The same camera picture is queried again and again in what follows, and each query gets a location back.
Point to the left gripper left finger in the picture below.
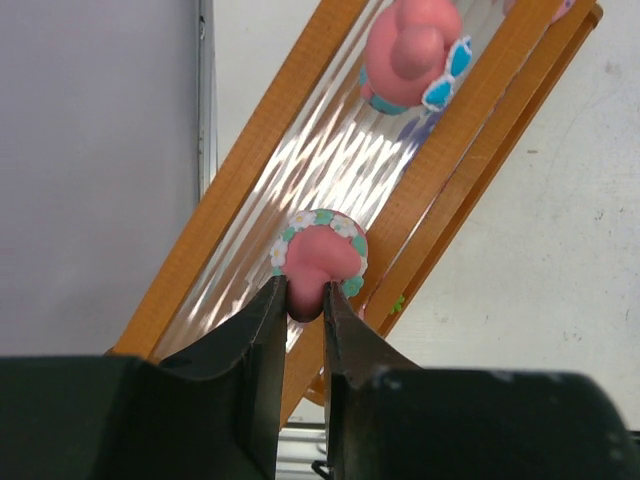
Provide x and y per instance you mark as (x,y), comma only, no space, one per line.
(209,411)

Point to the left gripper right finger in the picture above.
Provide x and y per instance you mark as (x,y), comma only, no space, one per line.
(389,418)

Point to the pink bear green clover toy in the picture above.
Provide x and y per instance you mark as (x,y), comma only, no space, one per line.
(398,305)

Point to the pink toy clear base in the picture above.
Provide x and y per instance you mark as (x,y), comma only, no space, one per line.
(318,247)

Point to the pink toy blue glasses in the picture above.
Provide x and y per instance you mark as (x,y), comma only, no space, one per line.
(414,54)

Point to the orange tiered display shelf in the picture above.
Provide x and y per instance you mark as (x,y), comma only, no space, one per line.
(312,142)

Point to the aluminium frame rail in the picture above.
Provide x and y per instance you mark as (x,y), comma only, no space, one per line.
(207,96)

